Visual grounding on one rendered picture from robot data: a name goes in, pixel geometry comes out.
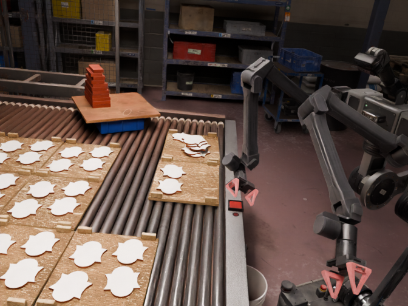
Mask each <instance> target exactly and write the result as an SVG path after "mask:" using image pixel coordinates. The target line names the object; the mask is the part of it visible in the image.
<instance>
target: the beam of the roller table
mask: <svg viewBox="0 0 408 306"><path fill-rule="evenodd" d="M224 145H225V156H226V155H228V154H229V153H230V152H233V153H234V154H235V155H237V156H238V148H237V133H236V121H234V120H225V126H224ZM232 179H234V174H233V171H230V170H229V169H228V168H227V167H226V166H225V306H250V299H249V291H248V275H247V260H246V251H245V236H244V227H243V212H238V211H228V199H229V200H241V201H242V196H241V191H240V190H239V191H238V193H237V197H234V196H233V195H232V194H231V193H230V192H229V190H228V189H227V188H226V184H227V183H228V182H229V181H230V180H232ZM233 213H238V214H239V216H237V217H236V216H233Z"/></svg>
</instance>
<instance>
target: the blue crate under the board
mask: <svg viewBox="0 0 408 306"><path fill-rule="evenodd" d="M144 121H145V118H137V119H130V120H118V121H105V122H99V123H94V124H95V125H96V127H97V128H98V130H99V132H100V133H101V134H109V133H115V132H126V131H136V130H142V129H144Z"/></svg>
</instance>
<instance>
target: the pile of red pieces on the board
mask: <svg viewBox="0 0 408 306"><path fill-rule="evenodd" d="M86 72H87V73H86V78H87V79H86V80H85V83H86V85H85V86H84V87H85V91H84V94H85V98H86V100H87V101H88V102H89V104H90V105H91V106H92V108H101V107H110V106H111V98H110V96H109V90H108V89H107V83H106V82H105V76H104V75H103V74H102V73H104V69H103V68H101V66H100V65H98V64H89V67H87V68H86Z"/></svg>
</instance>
